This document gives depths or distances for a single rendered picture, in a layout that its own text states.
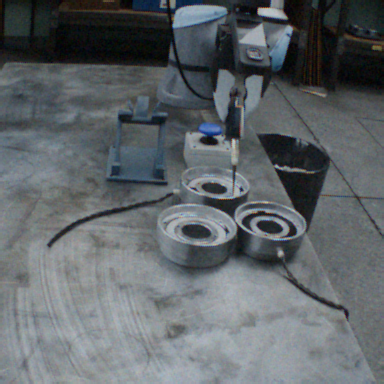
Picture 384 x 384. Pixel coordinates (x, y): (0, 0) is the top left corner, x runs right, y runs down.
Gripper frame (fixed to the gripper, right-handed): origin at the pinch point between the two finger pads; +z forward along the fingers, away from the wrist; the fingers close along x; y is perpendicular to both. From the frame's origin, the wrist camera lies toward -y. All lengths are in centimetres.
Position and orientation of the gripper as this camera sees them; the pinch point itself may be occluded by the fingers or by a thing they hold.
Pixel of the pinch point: (234, 116)
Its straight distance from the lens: 94.6
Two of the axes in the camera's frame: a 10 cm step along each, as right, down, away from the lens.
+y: -0.7, -4.7, 8.8
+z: -1.2, 8.8, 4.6
